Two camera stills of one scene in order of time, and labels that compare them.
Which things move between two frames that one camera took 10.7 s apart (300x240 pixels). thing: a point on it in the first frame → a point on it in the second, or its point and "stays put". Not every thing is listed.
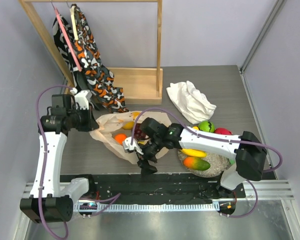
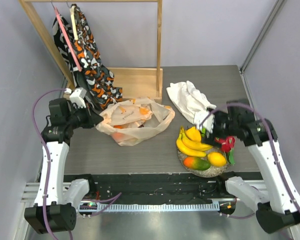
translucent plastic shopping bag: (161, 152) → (129, 122)
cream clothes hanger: (72, 9) stays put
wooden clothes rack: (138, 85) stays put
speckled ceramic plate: (218, 162) stays put
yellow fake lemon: (129, 125) → (216, 159)
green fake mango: (196, 163) stays put
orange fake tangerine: (120, 138) stays put
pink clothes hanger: (62, 25) stays put
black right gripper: (149, 155) → (215, 128)
